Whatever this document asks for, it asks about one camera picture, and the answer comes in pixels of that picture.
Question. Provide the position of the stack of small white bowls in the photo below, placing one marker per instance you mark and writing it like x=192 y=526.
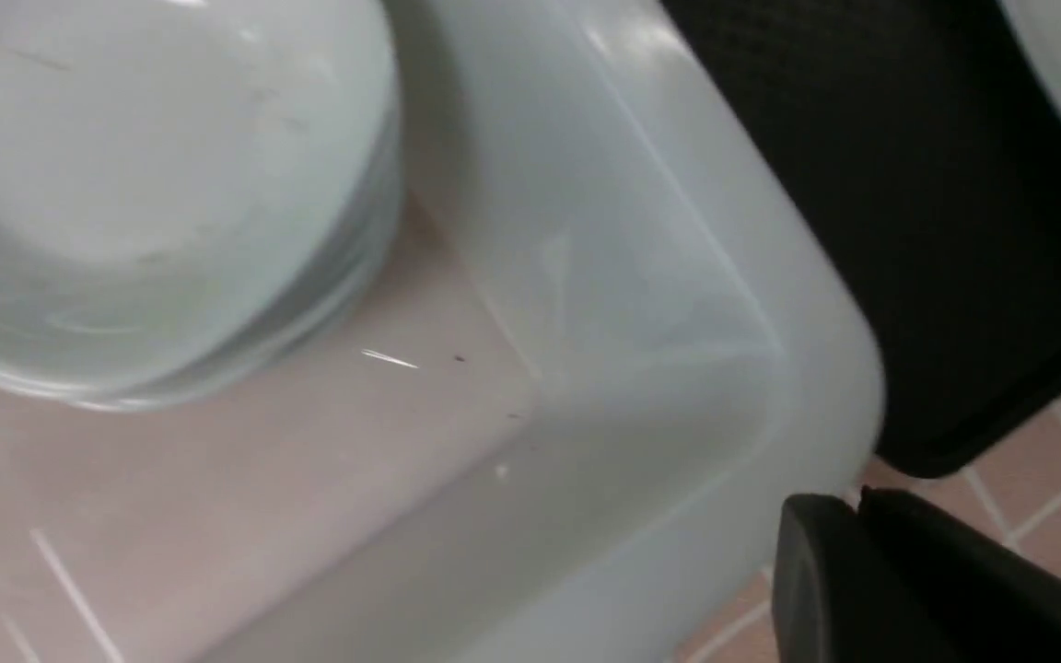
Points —
x=184 y=182

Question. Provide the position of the pink checkered tablecloth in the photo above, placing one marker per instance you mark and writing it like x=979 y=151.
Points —
x=1012 y=493

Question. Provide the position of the black plastic serving tray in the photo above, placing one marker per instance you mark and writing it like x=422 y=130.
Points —
x=917 y=142

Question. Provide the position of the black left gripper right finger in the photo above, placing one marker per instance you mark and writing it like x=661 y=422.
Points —
x=989 y=602

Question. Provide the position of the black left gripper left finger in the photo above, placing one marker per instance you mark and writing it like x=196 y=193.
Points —
x=836 y=598

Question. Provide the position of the large white plastic tub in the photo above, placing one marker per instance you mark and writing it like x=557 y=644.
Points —
x=557 y=427

